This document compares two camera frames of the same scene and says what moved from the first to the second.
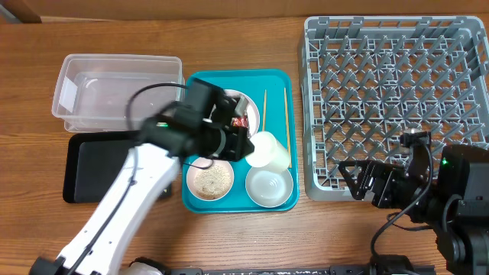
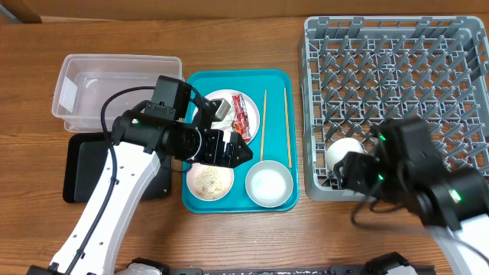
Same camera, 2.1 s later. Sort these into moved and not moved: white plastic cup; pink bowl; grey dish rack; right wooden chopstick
Moved: white plastic cup
Not moved: grey dish rack; pink bowl; right wooden chopstick
